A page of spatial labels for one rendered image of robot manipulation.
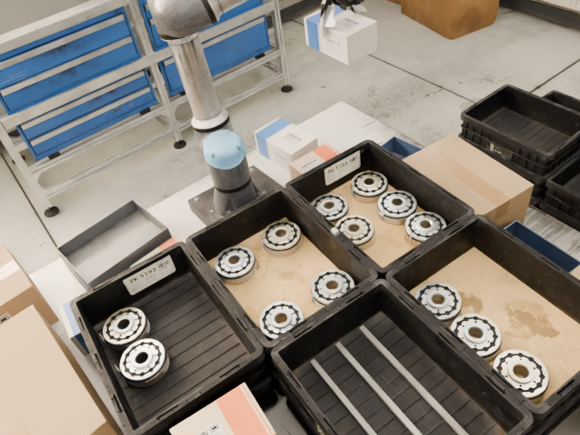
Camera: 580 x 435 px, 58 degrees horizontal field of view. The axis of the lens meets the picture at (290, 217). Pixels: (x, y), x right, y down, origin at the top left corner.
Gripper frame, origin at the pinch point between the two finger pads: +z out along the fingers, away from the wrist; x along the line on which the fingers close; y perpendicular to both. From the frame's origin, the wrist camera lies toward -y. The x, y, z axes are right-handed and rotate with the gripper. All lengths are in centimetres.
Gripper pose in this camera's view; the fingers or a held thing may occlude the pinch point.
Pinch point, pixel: (339, 28)
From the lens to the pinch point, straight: 169.4
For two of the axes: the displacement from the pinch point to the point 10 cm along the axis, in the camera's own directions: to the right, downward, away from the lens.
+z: 1.2, 7.0, 7.0
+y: 6.0, 5.1, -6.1
